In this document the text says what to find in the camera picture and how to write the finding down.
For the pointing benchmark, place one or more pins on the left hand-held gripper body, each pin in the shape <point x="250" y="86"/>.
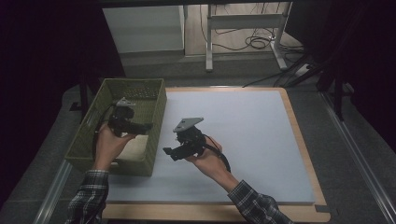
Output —
<point x="123" y="119"/>

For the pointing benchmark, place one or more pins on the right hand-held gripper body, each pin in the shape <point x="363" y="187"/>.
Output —
<point x="191" y="141"/>

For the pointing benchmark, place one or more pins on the green woven basket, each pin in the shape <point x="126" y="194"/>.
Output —
<point x="152" y="112"/>

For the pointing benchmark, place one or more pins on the cream cloth with orange spot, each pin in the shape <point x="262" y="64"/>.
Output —
<point x="137" y="149"/>

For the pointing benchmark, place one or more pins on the person's right hand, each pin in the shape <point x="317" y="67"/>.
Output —
<point x="211" y="161"/>

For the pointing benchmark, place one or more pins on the person's left hand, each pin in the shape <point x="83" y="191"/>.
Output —
<point x="107" y="149"/>

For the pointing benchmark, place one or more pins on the black stand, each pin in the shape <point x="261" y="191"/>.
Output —
<point x="337" y="93"/>
<point x="83" y="96"/>

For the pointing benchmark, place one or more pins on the white table mat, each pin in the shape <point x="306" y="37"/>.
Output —
<point x="255" y="133"/>

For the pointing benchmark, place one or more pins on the white cabinet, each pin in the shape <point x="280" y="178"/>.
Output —
<point x="143" y="29"/>

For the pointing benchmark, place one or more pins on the dark curtain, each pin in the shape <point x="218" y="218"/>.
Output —
<point x="367" y="62"/>
<point x="37" y="77"/>

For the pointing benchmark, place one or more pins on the white power strip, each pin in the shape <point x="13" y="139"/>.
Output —
<point x="302" y="70"/>

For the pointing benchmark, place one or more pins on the black tape patch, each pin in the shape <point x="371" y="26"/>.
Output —
<point x="322" y="208"/>

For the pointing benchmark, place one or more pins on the metal floor rail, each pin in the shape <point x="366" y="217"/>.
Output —
<point x="53" y="193"/>
<point x="358" y="155"/>

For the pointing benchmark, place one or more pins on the white desk frame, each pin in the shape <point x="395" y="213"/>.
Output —
<point x="243" y="21"/>

